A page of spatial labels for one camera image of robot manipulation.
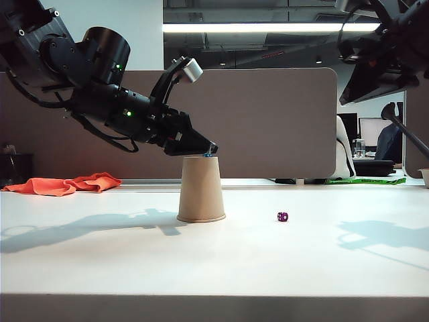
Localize black bag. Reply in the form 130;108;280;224
352;160;396;177

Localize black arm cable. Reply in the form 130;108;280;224
5;66;70;109
69;112;139;154

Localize wide grey desk partition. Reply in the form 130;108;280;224
0;68;338;180

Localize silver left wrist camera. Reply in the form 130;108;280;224
180;58;204;84

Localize black computer monitor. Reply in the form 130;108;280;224
337;113;359;145

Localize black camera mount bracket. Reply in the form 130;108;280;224
149;57;194;113

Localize green tape strip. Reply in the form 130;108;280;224
326;177;407;186

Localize brown paper cup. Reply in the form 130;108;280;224
176;156;227;225

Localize computer monitor with white screen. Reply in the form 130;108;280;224
359;117;393;148

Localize white chair back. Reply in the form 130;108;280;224
333;117;357;180

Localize black diagonal pole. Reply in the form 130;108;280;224
381;103;429;154

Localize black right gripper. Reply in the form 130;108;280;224
339;13;429;107

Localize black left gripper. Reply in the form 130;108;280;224
144;106;219;158

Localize orange cloth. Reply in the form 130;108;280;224
2;172;123;197

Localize long ceiling light strip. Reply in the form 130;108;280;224
162;22;382;34

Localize white-edged grey desk partition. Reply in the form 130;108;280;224
403;87;429;180

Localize seated person in dark top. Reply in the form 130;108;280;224
374;123;404;170

